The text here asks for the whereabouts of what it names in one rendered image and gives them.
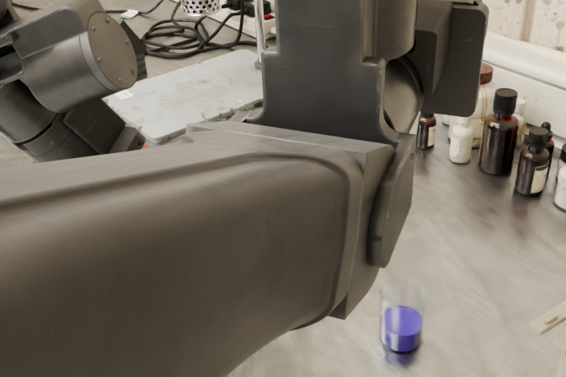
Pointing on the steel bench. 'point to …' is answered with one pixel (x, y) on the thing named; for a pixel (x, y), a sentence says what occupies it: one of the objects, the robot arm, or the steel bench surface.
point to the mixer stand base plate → (186, 94)
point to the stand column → (258, 7)
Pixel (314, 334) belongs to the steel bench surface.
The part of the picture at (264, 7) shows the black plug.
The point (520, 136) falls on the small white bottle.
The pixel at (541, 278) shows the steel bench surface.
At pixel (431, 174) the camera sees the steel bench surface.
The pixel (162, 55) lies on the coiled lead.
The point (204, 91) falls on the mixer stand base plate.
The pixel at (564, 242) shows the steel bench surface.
